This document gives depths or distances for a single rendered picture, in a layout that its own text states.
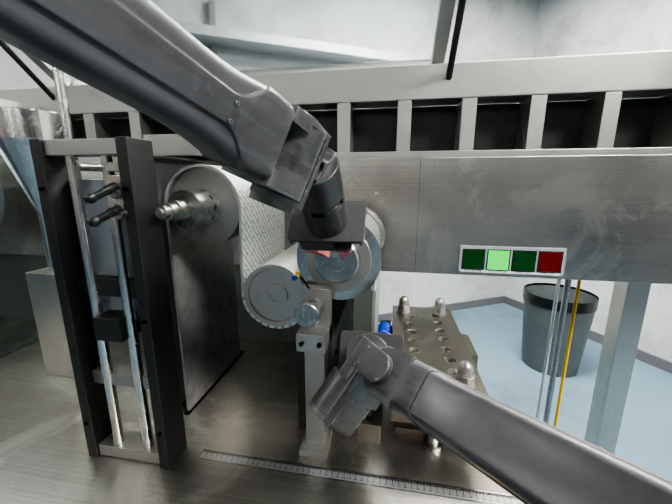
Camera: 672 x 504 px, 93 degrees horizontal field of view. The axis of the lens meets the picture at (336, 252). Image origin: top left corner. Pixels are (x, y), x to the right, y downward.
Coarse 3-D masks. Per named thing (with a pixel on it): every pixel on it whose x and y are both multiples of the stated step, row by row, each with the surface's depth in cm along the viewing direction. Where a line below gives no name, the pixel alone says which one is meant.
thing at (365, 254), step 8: (360, 248) 54; (368, 248) 54; (312, 256) 56; (360, 256) 54; (368, 256) 54; (312, 264) 56; (360, 264) 54; (368, 264) 54; (312, 272) 56; (360, 272) 55; (368, 272) 55; (320, 280) 56; (352, 280) 55; (360, 280) 55; (336, 288) 56; (344, 288) 56; (352, 288) 56
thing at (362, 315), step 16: (240, 272) 96; (240, 288) 97; (240, 304) 98; (368, 304) 91; (240, 320) 100; (368, 320) 92; (240, 336) 101; (256, 336) 100; (272, 336) 99; (288, 336) 98
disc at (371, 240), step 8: (368, 232) 53; (368, 240) 54; (376, 240) 54; (376, 248) 54; (304, 256) 56; (376, 256) 54; (304, 264) 56; (376, 264) 54; (304, 272) 57; (376, 272) 55; (312, 280) 57; (368, 280) 55; (360, 288) 56; (368, 288) 55; (336, 296) 57; (344, 296) 56; (352, 296) 56
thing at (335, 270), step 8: (352, 248) 52; (320, 256) 54; (352, 256) 53; (320, 264) 54; (328, 264) 54; (336, 264) 53; (344, 264) 54; (352, 264) 53; (320, 272) 54; (328, 272) 54; (336, 272) 54; (344, 272) 53; (352, 272) 53; (328, 280) 54; (336, 280) 54; (344, 280) 54
